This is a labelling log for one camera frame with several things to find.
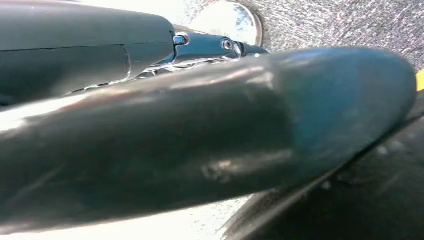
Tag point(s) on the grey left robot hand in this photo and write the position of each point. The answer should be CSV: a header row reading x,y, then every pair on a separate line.
x,y
165,132

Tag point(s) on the chrome stool base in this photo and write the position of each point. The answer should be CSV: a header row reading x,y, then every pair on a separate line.
x,y
232,20

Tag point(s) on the yellow floor tape square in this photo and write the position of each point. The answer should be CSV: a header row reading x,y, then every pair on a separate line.
x,y
420,80

